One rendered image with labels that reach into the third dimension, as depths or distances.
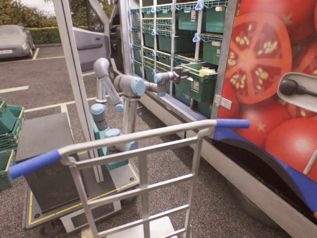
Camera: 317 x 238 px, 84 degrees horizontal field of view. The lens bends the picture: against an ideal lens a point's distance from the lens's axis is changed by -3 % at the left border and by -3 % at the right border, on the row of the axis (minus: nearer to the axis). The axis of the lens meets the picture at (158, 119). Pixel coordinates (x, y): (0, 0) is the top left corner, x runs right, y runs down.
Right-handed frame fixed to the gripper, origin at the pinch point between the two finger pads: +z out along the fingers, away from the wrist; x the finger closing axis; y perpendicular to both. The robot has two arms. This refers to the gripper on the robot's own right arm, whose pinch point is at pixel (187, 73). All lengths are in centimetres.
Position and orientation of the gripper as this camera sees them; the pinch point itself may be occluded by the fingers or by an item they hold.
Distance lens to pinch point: 165.1
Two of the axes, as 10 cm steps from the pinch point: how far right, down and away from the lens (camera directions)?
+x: 0.0, 8.7, 4.9
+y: -4.7, -4.3, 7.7
